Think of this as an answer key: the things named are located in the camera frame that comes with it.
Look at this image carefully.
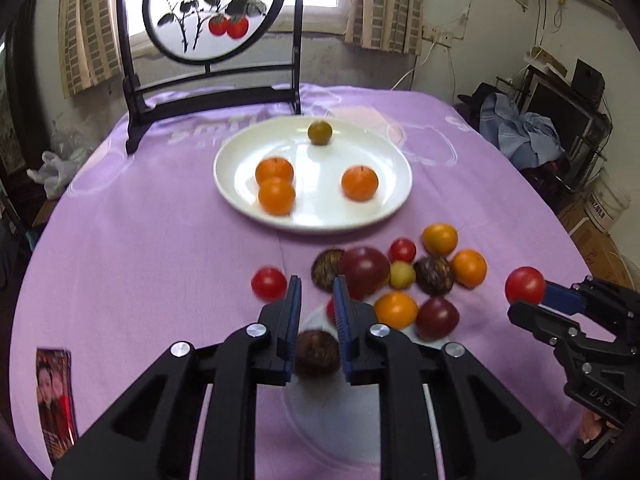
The red photo packet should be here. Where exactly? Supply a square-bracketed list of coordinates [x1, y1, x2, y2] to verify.
[35, 347, 80, 466]

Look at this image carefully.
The blue grey clothes heap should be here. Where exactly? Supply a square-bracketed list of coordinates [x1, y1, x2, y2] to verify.
[480, 92, 567, 172]

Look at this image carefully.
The orange mandarin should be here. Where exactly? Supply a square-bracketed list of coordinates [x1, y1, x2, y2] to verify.
[255, 157, 294, 186]
[422, 223, 459, 257]
[258, 177, 297, 217]
[450, 249, 488, 289]
[374, 291, 419, 331]
[341, 165, 379, 203]

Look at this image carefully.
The white cable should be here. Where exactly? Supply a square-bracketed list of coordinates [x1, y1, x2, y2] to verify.
[390, 40, 436, 92]

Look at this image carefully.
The green citrus fruit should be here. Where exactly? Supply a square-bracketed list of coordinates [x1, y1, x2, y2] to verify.
[307, 120, 334, 147]

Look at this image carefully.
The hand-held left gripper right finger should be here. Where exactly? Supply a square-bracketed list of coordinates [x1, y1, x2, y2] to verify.
[332, 275, 583, 480]

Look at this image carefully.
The person's right hand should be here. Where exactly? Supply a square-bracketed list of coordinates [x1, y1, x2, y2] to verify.
[580, 408, 621, 444]

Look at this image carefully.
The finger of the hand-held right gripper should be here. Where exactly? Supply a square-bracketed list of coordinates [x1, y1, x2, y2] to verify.
[541, 275, 640, 322]
[507, 301, 623, 358]

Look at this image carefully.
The white oval plate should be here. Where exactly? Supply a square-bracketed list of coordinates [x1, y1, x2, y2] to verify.
[213, 116, 413, 233]

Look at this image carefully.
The small yellow fruit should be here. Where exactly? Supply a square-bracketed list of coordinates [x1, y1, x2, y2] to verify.
[389, 261, 416, 291]

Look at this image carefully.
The small dark red plum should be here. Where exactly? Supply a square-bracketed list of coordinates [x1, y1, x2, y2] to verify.
[416, 296, 461, 342]

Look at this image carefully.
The black monitor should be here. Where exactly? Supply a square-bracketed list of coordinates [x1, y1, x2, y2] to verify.
[520, 67, 612, 183]

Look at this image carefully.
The black speaker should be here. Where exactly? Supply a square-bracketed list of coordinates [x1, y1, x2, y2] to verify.
[571, 58, 607, 107]

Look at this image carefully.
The white plastic bag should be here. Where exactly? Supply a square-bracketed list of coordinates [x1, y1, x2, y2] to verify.
[27, 151, 77, 199]

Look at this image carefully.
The large dark red plum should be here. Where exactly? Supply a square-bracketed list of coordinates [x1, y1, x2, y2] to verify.
[340, 246, 391, 301]

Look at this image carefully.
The round painted screen black stand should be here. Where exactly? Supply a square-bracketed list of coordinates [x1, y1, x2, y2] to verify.
[116, 0, 307, 156]

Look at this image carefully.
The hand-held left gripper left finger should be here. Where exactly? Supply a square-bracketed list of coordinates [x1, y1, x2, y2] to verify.
[51, 275, 303, 480]

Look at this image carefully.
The beige checked curtain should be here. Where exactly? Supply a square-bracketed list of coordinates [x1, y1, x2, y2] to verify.
[57, 0, 123, 98]
[345, 0, 426, 56]

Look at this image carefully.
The cardboard box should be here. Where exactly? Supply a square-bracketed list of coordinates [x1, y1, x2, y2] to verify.
[557, 195, 637, 291]

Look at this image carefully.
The dark brown passion fruit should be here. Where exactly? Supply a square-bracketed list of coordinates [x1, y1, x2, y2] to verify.
[295, 330, 344, 378]
[413, 255, 456, 297]
[310, 248, 347, 291]

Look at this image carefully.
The white plastic bucket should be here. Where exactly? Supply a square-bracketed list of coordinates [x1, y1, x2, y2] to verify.
[587, 166, 632, 233]

